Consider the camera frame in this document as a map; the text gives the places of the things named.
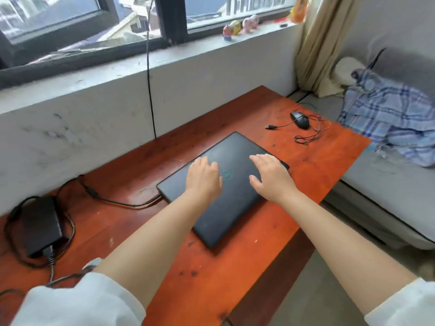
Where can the person's right hand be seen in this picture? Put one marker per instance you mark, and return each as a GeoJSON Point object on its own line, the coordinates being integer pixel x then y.
{"type": "Point", "coordinates": [276, 181]}

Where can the person's left hand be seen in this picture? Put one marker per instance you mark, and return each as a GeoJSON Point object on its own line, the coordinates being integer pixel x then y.
{"type": "Point", "coordinates": [203, 181]}

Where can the person's right thumb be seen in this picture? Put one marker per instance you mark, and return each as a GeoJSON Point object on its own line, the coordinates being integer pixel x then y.
{"type": "Point", "coordinates": [255, 183]}

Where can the person's left fingers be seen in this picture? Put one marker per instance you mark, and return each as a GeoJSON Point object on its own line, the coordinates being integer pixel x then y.
{"type": "Point", "coordinates": [203, 163]}

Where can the person's left forearm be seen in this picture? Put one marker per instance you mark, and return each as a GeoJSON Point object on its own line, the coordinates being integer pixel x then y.
{"type": "Point", "coordinates": [149, 244]}

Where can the person's right forearm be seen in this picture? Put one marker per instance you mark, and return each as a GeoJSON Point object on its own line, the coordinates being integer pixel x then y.
{"type": "Point", "coordinates": [340, 247]}

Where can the black closed laptop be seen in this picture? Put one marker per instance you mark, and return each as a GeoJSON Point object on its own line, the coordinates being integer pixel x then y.
{"type": "Point", "coordinates": [234, 156]}

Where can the black computer mouse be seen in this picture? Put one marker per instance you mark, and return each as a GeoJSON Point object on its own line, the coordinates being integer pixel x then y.
{"type": "Point", "coordinates": [300, 120]}

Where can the grey sofa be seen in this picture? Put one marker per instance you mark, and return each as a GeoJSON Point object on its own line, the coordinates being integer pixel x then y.
{"type": "Point", "coordinates": [380, 186]}

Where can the colourful toy figure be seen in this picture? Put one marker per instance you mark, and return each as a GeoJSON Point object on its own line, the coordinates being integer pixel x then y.
{"type": "Point", "coordinates": [227, 32]}

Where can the yellow toy figure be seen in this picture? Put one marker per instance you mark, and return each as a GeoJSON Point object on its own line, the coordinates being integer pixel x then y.
{"type": "Point", "coordinates": [236, 27]}

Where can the white pillow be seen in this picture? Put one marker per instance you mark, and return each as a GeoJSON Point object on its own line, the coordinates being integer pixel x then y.
{"type": "Point", "coordinates": [345, 69]}

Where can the blue plaid cloth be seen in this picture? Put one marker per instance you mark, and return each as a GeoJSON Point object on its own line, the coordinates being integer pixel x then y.
{"type": "Point", "coordinates": [387, 115]}

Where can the beige curtain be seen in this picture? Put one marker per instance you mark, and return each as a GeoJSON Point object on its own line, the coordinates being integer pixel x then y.
{"type": "Point", "coordinates": [319, 47]}

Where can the small red object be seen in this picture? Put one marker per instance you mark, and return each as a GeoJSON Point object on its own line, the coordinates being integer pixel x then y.
{"type": "Point", "coordinates": [280, 20]}

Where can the black laptop power adapter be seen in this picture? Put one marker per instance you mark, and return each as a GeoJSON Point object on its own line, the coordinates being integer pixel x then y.
{"type": "Point", "coordinates": [40, 227]}

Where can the orange packet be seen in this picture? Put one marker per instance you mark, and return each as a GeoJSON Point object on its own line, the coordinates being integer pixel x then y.
{"type": "Point", "coordinates": [299, 10]}

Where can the white left shirt sleeve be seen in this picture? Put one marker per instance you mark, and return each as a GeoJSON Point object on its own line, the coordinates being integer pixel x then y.
{"type": "Point", "coordinates": [81, 302]}

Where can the white shirt sleeve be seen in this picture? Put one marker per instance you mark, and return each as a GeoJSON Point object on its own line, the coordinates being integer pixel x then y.
{"type": "Point", "coordinates": [404, 307]}
{"type": "Point", "coordinates": [81, 302]}

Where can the white right shirt sleeve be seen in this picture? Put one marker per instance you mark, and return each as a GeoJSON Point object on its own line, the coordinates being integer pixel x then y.
{"type": "Point", "coordinates": [404, 307]}

